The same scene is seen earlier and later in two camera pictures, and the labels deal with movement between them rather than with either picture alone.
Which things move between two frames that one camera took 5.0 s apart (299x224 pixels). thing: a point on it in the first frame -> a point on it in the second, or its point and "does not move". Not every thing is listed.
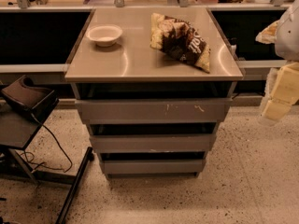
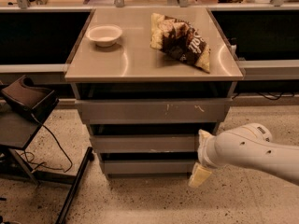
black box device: (29, 98) does not move
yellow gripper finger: (268, 35) -> (205, 134)
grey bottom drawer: (155, 166) does not move
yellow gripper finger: (285, 92) -> (198, 175)
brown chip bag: (179, 39) does not move
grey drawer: (152, 143) does not move
